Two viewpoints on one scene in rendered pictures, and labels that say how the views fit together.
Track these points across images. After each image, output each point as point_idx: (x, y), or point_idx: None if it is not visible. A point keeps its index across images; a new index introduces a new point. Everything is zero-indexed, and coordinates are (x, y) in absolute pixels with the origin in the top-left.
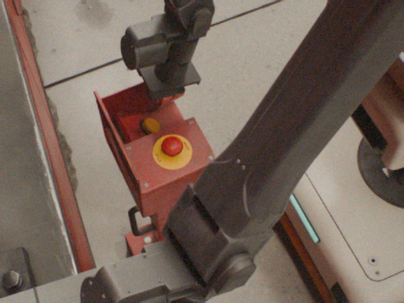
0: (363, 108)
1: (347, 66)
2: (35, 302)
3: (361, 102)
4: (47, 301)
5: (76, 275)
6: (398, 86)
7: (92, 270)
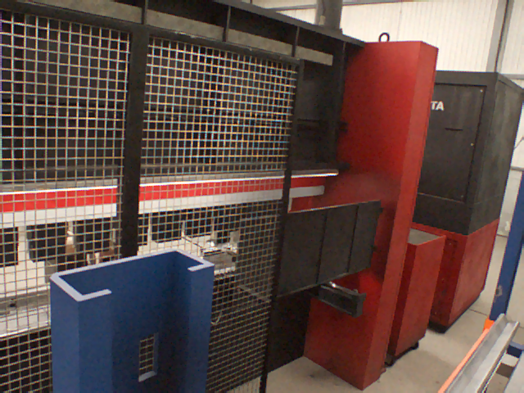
0: (111, 257)
1: None
2: (201, 244)
3: (111, 255)
4: (200, 243)
5: (192, 241)
6: (112, 243)
7: (190, 241)
